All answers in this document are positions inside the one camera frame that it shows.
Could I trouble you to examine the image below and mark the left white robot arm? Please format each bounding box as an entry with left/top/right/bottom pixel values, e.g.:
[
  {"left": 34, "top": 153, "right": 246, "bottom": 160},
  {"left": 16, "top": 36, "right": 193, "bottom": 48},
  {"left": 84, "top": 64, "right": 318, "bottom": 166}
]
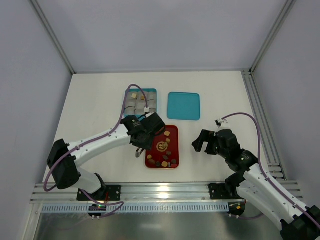
[{"left": 43, "top": 112, "right": 166, "bottom": 196}]

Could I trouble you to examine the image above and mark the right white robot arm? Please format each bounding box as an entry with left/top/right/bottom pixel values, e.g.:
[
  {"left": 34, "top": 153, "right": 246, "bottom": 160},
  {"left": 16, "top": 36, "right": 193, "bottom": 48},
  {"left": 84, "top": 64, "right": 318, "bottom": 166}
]
[{"left": 192, "top": 129, "right": 320, "bottom": 240}]

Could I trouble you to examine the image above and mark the brown bar chocolate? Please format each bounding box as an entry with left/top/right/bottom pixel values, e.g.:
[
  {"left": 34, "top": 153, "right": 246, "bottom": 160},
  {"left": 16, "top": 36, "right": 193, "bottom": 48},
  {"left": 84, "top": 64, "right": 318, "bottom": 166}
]
[{"left": 148, "top": 159, "right": 155, "bottom": 165}]

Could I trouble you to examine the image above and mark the caramel square chocolate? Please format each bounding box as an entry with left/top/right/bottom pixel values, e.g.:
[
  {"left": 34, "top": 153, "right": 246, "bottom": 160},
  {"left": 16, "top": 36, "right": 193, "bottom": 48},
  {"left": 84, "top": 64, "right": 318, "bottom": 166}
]
[{"left": 161, "top": 161, "right": 168, "bottom": 168}]

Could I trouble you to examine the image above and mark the red rectangular tray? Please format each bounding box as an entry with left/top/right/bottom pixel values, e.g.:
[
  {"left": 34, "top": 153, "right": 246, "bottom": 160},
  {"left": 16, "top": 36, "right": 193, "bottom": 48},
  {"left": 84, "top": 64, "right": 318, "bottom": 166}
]
[{"left": 144, "top": 125, "right": 180, "bottom": 169}]

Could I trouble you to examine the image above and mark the teal tin box with cups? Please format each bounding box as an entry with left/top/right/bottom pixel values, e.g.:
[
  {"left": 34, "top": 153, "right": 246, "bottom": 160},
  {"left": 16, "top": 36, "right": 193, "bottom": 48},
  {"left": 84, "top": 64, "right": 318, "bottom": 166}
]
[{"left": 123, "top": 88, "right": 158, "bottom": 117}]

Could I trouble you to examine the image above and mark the teal tin lid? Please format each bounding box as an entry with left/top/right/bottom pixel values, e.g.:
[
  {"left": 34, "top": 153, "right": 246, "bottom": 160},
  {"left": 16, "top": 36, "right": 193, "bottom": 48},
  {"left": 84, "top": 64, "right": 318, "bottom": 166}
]
[{"left": 167, "top": 92, "right": 201, "bottom": 121}]

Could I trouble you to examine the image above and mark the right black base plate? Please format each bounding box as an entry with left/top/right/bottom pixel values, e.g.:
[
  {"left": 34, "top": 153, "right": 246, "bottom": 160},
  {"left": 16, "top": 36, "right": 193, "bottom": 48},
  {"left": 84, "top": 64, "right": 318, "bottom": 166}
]
[{"left": 208, "top": 183, "right": 239, "bottom": 200}]

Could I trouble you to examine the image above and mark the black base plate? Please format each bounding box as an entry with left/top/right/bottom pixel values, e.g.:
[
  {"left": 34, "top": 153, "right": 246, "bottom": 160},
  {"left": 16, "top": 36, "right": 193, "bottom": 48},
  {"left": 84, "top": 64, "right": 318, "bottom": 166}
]
[
  {"left": 208, "top": 183, "right": 239, "bottom": 200},
  {"left": 88, "top": 184, "right": 122, "bottom": 201}
]

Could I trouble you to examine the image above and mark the aluminium rail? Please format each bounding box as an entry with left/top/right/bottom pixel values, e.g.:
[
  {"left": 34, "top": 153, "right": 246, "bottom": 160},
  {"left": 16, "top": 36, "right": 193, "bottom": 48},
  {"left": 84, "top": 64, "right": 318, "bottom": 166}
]
[{"left": 29, "top": 181, "right": 305, "bottom": 205}]

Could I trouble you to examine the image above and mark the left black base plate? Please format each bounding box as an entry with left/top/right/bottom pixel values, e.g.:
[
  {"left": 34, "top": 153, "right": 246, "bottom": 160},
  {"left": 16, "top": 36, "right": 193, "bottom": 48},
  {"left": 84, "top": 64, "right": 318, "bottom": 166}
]
[{"left": 88, "top": 184, "right": 122, "bottom": 201}]

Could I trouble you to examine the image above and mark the right frame rail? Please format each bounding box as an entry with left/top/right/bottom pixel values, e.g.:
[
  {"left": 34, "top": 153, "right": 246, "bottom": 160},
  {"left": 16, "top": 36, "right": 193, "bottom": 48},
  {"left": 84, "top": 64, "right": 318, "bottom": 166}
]
[{"left": 241, "top": 69, "right": 287, "bottom": 181}]

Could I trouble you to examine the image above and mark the slotted cable duct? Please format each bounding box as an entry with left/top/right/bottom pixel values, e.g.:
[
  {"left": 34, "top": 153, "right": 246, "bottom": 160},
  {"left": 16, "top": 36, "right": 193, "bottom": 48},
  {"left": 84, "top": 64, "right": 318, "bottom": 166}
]
[{"left": 41, "top": 202, "right": 229, "bottom": 214}]

